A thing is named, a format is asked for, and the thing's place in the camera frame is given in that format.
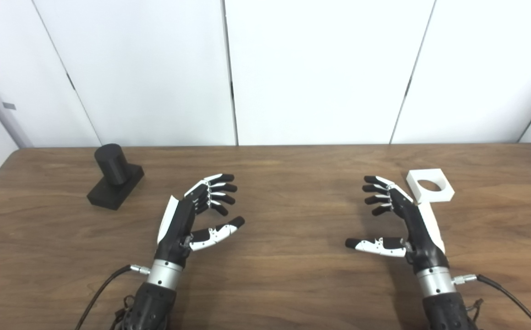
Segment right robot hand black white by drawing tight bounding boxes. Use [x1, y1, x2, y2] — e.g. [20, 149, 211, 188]
[345, 176, 449, 275]

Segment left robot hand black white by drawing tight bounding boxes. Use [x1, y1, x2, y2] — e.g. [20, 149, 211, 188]
[155, 173, 246, 268]

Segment white square piece with hole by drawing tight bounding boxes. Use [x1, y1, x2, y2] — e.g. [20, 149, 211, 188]
[406, 169, 455, 204]

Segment black peg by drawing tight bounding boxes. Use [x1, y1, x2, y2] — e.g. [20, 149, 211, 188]
[87, 143, 145, 210]

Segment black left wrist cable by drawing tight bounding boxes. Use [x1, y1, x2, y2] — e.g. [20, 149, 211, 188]
[75, 264, 151, 330]

